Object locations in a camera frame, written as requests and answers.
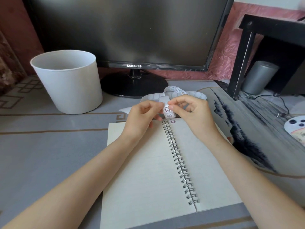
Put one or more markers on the grey patterned desk mat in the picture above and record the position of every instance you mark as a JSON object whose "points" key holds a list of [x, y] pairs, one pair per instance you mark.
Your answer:
{"points": [[47, 150]]}

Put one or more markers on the person's left forearm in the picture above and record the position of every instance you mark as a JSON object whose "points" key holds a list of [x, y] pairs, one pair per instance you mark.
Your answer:
{"points": [[71, 193]]}

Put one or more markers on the white sticker strip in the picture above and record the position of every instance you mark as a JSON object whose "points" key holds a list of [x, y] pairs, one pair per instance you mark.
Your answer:
{"points": [[172, 88]]}

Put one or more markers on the person's left hand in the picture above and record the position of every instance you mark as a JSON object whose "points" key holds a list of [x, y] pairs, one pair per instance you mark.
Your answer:
{"points": [[140, 116]]}

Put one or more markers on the round cartoon sticker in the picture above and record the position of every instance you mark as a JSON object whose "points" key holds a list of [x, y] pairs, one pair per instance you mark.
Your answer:
{"points": [[172, 121], [167, 109]]}

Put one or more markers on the white plastic waste bin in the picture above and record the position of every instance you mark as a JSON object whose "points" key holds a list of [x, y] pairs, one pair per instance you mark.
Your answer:
{"points": [[71, 90]]}

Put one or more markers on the white labelled VR controller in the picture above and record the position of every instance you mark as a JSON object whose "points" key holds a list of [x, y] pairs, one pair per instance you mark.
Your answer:
{"points": [[296, 128]]}

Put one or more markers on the black plug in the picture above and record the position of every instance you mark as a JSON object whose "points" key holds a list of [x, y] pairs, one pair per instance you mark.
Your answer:
{"points": [[280, 114]]}

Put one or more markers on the grey cylindrical speaker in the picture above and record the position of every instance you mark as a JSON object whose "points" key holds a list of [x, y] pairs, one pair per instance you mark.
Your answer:
{"points": [[259, 77]]}

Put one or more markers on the black computer monitor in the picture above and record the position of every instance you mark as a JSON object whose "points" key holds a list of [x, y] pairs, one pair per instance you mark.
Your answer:
{"points": [[124, 28]]}

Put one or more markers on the brown floral curtain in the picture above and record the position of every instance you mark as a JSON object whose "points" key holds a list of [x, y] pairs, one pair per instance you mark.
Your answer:
{"points": [[9, 66]]}

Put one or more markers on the person's right forearm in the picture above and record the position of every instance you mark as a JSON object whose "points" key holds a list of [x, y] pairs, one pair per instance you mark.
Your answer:
{"points": [[250, 178]]}

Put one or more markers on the cream spiral notebook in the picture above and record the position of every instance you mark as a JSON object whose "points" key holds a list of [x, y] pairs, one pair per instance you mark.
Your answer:
{"points": [[143, 176]]}

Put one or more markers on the person's right hand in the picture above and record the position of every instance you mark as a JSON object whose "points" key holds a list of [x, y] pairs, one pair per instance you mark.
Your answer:
{"points": [[197, 114]]}

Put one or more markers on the black shelf frame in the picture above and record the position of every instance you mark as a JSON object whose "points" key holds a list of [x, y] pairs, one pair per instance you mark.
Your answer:
{"points": [[241, 64]]}

